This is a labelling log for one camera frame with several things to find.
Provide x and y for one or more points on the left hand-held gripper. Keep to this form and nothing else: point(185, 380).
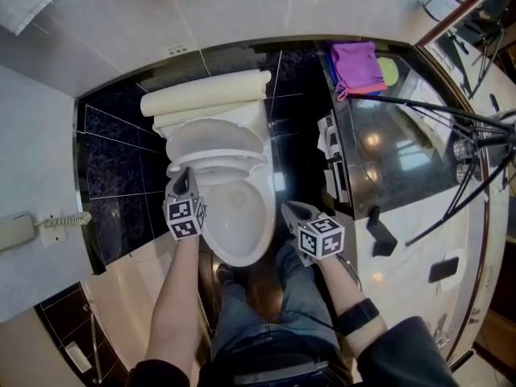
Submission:
point(183, 216)

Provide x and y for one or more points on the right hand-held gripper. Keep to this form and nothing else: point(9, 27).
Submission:
point(322, 238)

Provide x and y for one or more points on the white toilet seat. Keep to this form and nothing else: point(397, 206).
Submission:
point(217, 167)

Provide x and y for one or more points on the black forearm band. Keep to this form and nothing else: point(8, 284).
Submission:
point(359, 317)

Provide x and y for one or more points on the person's right forearm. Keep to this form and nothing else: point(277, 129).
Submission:
point(338, 284)

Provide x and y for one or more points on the person's left forearm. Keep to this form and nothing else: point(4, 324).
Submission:
point(173, 305)

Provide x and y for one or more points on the white ceramic toilet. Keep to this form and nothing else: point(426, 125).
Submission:
point(267, 216)

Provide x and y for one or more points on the cream rolled mat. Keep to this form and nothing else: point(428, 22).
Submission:
point(201, 95)

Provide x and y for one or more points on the person's left shoe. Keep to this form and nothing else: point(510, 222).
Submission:
point(224, 274)

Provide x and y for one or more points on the blue jeans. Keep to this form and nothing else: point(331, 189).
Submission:
point(242, 317)

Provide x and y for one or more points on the cream bathtub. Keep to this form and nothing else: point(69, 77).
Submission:
point(129, 296)

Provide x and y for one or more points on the black waist pack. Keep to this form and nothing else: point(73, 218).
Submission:
point(274, 357)

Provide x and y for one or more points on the black smartphone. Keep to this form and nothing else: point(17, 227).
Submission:
point(443, 269)

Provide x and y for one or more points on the purple cloth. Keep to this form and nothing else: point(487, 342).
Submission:
point(356, 65)

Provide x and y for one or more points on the clear drinking glass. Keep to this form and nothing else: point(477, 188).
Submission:
point(463, 172)
point(463, 149)

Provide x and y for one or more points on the yellow-green cloth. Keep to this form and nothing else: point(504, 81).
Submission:
point(389, 71)

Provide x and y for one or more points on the dark jacket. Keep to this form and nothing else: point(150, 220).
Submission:
point(403, 357)

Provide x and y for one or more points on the chrome grab bar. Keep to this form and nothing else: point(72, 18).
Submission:
point(96, 345)

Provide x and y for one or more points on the chrome sink faucet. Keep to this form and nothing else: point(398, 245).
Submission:
point(441, 331)

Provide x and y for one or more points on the white soap dish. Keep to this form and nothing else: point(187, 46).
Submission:
point(78, 357)

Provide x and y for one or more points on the black tripod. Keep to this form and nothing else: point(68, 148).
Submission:
point(475, 117)

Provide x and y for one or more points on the wood framed mirror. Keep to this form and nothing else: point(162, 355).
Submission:
point(483, 34)

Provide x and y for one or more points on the black angular bracket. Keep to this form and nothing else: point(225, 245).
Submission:
point(385, 244)

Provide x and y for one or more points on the white wall outlet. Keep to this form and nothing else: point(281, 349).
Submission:
point(177, 49)

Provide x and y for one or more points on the white wall jack plate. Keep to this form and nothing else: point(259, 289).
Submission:
point(54, 236)

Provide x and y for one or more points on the cream wall telephone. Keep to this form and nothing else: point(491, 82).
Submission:
point(16, 232)

